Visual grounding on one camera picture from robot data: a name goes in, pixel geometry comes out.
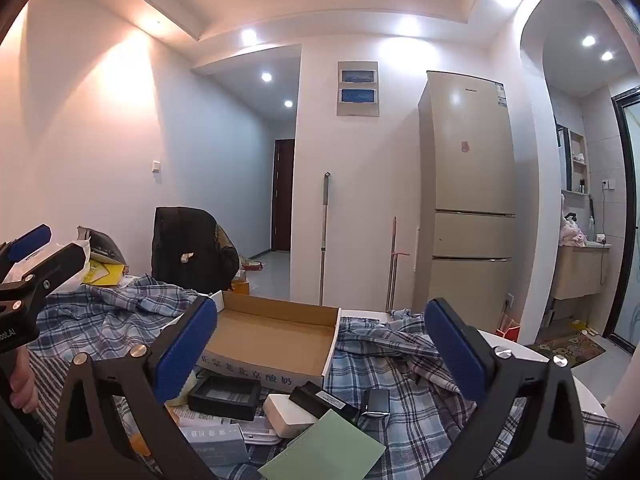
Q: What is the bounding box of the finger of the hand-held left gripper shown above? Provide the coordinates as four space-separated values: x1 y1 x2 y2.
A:
0 242 87 307
0 224 52 281

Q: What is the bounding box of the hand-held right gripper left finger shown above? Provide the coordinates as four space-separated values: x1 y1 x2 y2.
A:
52 295 231 480

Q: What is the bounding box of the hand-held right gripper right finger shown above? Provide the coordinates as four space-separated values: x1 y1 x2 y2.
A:
410 298 591 480

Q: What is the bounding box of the black frame box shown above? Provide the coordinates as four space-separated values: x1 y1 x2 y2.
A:
187 375 262 422

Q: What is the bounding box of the small black case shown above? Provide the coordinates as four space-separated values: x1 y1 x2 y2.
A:
366 388 391 413

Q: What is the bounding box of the pale blue printed carton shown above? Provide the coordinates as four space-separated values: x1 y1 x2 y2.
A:
177 422 251 467

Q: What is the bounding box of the white square pad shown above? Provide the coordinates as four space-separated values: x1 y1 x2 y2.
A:
262 393 319 442

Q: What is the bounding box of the black box with white label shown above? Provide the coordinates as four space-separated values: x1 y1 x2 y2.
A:
289 381 360 423

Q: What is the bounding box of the green card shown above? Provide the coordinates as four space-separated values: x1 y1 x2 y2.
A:
257 408 387 480

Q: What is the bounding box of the person's left hand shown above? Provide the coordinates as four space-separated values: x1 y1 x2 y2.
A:
9 346 37 414

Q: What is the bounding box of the blue plaid cloth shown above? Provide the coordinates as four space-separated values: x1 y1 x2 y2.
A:
22 272 626 480

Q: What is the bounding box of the patterned bath mat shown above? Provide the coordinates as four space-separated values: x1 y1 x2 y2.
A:
530 332 603 367

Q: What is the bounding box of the black jacket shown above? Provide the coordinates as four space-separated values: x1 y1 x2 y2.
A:
151 206 241 293

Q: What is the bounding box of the red broom and dustpan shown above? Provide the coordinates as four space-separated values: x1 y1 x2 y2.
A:
385 216 408 311

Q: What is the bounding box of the brown patterned cloth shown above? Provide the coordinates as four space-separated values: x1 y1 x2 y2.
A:
215 225 239 257

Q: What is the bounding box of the beige vanity cabinet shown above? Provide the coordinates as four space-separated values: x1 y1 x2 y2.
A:
552 242 608 301

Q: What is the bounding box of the pink cloth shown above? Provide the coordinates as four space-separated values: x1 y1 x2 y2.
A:
560 220 588 247

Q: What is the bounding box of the dark brown door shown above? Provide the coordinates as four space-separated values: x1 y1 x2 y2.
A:
272 139 295 252

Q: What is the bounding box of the beige refrigerator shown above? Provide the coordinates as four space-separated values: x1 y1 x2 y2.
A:
414 71 517 317

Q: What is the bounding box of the black framed glass door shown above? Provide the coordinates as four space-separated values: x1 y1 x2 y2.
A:
602 87 640 356

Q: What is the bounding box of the mop with metal handle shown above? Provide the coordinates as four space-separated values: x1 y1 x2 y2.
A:
319 171 332 306

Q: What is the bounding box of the wall niche shelf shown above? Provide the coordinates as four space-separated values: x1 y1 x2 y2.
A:
567 130 588 193

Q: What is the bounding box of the wall electrical panel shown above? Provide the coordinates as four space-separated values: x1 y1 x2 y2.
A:
337 61 379 118

